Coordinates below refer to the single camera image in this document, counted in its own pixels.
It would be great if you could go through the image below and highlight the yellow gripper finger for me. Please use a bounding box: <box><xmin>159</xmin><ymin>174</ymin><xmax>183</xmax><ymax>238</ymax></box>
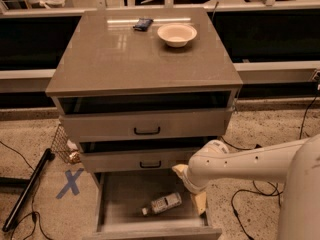
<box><xmin>191</xmin><ymin>191</ymin><xmax>207</xmax><ymax>216</ymax></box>
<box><xmin>172</xmin><ymin>164</ymin><xmax>188</xmax><ymax>179</ymax></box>

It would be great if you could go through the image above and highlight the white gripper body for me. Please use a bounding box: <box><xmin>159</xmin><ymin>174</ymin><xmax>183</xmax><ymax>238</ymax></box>
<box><xmin>182</xmin><ymin>166</ymin><xmax>209</xmax><ymax>194</ymax></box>

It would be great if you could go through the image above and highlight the clear plastic water bottle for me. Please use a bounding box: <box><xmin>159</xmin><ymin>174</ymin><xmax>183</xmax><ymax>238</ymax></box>
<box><xmin>141</xmin><ymin>192</ymin><xmax>182</xmax><ymax>216</ymax></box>

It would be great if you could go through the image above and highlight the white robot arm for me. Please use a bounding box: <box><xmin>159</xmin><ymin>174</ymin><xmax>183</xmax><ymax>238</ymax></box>
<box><xmin>172</xmin><ymin>135</ymin><xmax>320</xmax><ymax>240</ymax></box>

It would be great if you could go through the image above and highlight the middle grey drawer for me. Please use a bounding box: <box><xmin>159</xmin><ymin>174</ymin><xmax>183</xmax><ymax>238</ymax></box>
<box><xmin>80</xmin><ymin>136</ymin><xmax>215</xmax><ymax>173</ymax></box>

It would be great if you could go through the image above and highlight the grey drawer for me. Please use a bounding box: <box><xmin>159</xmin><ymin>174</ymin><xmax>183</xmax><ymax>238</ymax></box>
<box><xmin>83</xmin><ymin>169</ymin><xmax>222</xmax><ymax>240</ymax></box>
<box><xmin>80</xmin><ymin>136</ymin><xmax>215</xmax><ymax>173</ymax></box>
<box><xmin>60</xmin><ymin>108</ymin><xmax>233</xmax><ymax>142</ymax></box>

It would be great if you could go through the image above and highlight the bottom grey drawer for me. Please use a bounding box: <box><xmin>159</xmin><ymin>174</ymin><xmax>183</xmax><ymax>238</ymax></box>
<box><xmin>83</xmin><ymin>169</ymin><xmax>222</xmax><ymax>240</ymax></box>

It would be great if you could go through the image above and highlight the grey drawer cabinet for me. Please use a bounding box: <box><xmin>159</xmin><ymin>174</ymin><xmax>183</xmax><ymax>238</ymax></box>
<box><xmin>45</xmin><ymin>7</ymin><xmax>244</xmax><ymax>240</ymax></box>

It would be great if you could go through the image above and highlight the top grey drawer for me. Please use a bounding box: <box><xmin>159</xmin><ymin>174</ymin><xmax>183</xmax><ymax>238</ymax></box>
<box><xmin>60</xmin><ymin>108</ymin><xmax>233</xmax><ymax>142</ymax></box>

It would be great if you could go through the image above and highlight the blue tape cross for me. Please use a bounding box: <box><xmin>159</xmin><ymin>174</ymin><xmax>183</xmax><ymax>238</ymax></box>
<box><xmin>56</xmin><ymin>168</ymin><xmax>84</xmax><ymax>199</ymax></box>

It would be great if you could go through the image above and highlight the black stand leg left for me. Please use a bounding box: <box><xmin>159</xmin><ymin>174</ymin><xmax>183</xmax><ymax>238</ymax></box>
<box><xmin>1</xmin><ymin>148</ymin><xmax>55</xmax><ymax>232</ymax></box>

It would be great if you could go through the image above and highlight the white paper bowl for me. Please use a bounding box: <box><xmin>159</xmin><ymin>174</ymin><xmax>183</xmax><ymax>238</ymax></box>
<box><xmin>157</xmin><ymin>23</ymin><xmax>197</xmax><ymax>48</ymax></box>

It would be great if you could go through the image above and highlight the dark blue snack packet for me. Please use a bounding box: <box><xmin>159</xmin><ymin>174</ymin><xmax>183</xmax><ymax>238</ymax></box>
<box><xmin>133</xmin><ymin>18</ymin><xmax>153</xmax><ymax>32</ymax></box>

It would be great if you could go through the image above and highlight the black middle drawer handle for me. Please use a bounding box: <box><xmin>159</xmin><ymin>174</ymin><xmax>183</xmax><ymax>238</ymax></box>
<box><xmin>139</xmin><ymin>160</ymin><xmax>162</xmax><ymax>169</ymax></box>

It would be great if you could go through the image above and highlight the black drawer handle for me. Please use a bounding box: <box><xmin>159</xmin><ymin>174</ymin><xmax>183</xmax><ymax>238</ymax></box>
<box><xmin>133</xmin><ymin>126</ymin><xmax>161</xmax><ymax>135</ymax></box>
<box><xmin>139</xmin><ymin>160</ymin><xmax>162</xmax><ymax>169</ymax></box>

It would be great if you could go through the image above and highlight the black top drawer handle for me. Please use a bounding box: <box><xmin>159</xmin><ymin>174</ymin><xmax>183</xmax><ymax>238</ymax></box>
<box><xmin>133</xmin><ymin>126</ymin><xmax>161</xmax><ymax>135</ymax></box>

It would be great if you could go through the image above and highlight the wire mesh basket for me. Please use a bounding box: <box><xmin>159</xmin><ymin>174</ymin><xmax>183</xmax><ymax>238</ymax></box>
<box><xmin>51</xmin><ymin>124</ymin><xmax>80</xmax><ymax>164</ymax></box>

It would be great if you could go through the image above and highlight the black cable right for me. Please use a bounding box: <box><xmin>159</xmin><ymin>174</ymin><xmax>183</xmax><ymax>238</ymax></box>
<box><xmin>220</xmin><ymin>95</ymin><xmax>320</xmax><ymax>240</ymax></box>

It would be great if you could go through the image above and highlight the black cable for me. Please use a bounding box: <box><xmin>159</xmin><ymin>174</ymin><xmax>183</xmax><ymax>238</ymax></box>
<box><xmin>220</xmin><ymin>95</ymin><xmax>320</xmax><ymax>240</ymax></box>
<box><xmin>0</xmin><ymin>140</ymin><xmax>54</xmax><ymax>240</ymax></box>

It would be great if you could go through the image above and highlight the black cable left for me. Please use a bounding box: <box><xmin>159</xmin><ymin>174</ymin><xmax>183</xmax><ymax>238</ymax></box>
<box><xmin>0</xmin><ymin>140</ymin><xmax>54</xmax><ymax>240</ymax></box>

